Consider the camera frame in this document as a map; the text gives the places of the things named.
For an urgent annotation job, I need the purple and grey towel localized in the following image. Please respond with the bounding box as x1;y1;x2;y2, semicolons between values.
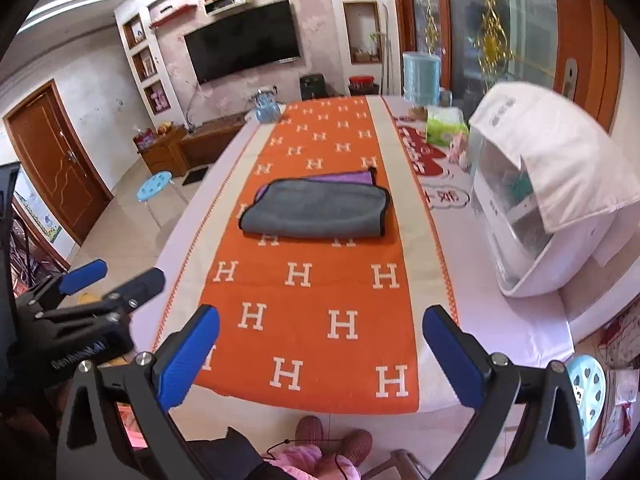
239;168;390;240

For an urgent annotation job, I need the blue heart pattern stool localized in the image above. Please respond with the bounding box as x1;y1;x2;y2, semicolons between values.
566;354;606;437

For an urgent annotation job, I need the brown wooden door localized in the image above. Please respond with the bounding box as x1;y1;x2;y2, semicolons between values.
3;80;113;245

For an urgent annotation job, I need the blue plastic stool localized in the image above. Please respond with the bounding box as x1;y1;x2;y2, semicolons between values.
136;170;189;229

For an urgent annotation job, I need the pink knitted slipper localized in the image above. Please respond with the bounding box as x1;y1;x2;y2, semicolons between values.
294;415;373;471

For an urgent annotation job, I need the wooden tv cabinet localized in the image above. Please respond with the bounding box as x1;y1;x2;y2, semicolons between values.
138;113;246;177

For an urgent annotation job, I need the white plastic storage box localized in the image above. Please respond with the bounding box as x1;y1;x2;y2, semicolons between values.
469;82;639;298

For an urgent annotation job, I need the orange H pattern blanket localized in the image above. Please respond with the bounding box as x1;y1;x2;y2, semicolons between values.
155;96;457;414

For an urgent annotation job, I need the pink block pig figure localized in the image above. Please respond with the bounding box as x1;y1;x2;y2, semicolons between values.
448;132;470;170

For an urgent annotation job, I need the pink printed tablecloth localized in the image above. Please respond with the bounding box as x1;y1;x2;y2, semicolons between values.
132;98;573;366

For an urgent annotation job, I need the blue snow globe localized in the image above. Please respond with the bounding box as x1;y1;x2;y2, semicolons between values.
252;87;281;124

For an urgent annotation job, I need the green tissue pack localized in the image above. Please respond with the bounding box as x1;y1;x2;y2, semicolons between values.
426;106;469;148

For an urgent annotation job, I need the black air fryer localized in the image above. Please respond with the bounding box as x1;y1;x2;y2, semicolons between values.
299;74;329;101

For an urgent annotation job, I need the light blue table lamp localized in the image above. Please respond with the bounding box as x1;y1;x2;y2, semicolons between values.
402;52;442;122

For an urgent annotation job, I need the black wall television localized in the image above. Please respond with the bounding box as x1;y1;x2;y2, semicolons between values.
184;0;300;84

